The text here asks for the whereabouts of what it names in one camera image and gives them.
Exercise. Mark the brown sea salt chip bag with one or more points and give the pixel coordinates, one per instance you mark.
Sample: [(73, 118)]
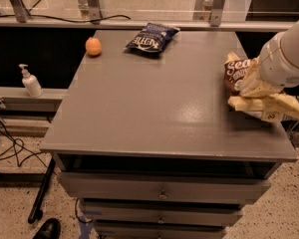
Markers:
[(234, 71)]

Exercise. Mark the drawer with knob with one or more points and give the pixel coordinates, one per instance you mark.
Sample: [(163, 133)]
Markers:
[(163, 188), (160, 213)]

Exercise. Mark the blue kettle chip bag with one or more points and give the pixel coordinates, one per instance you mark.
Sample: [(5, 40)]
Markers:
[(152, 38)]

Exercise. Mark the grey metal railing frame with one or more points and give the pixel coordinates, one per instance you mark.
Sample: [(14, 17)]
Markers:
[(226, 15)]

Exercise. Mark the orange fruit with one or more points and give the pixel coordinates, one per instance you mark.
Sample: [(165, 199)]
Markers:
[(93, 46)]

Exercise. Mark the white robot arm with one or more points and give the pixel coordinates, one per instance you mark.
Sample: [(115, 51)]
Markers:
[(279, 59)]

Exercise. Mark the grey drawer cabinet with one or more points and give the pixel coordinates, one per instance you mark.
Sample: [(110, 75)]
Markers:
[(125, 113)]

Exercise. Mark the middle drawer with knob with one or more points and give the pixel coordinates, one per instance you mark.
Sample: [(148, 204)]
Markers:
[(160, 213)]

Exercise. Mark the top drawer with knob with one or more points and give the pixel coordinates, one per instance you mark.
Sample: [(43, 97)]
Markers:
[(163, 188)]

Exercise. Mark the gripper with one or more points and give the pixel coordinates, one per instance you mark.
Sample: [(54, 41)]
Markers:
[(278, 66)]

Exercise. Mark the white pump soap bottle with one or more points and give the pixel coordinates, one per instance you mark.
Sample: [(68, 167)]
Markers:
[(30, 82)]

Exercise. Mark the black metal leg bar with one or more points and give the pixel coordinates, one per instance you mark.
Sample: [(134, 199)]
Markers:
[(36, 213)]

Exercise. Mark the black shoe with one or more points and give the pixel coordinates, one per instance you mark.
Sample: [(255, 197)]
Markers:
[(51, 229)]

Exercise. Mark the bottom drawer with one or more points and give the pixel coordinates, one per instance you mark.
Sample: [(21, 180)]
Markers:
[(157, 231)]

